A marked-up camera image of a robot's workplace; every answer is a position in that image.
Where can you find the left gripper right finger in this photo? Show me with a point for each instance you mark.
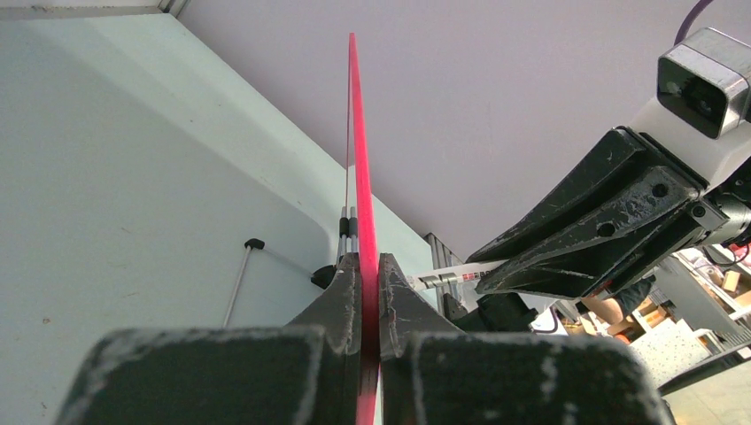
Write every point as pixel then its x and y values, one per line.
pixel 434 373

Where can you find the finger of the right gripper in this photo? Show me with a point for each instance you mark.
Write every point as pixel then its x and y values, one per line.
pixel 609 248
pixel 587 185

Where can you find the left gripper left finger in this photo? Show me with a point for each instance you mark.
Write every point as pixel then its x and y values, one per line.
pixel 304 372

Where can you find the pink framed whiteboard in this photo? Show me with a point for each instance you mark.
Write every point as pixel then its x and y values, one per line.
pixel 368 252

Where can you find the white whiteboard marker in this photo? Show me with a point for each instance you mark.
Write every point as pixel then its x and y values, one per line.
pixel 470 272

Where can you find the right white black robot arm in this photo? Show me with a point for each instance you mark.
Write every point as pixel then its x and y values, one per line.
pixel 723 213

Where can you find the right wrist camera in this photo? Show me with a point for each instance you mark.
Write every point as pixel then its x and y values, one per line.
pixel 700 112

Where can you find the wire whiteboard stand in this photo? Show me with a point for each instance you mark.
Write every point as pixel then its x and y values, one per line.
pixel 347 237

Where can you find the aluminium frame profile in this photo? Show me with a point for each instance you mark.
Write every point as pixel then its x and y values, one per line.
pixel 450 297

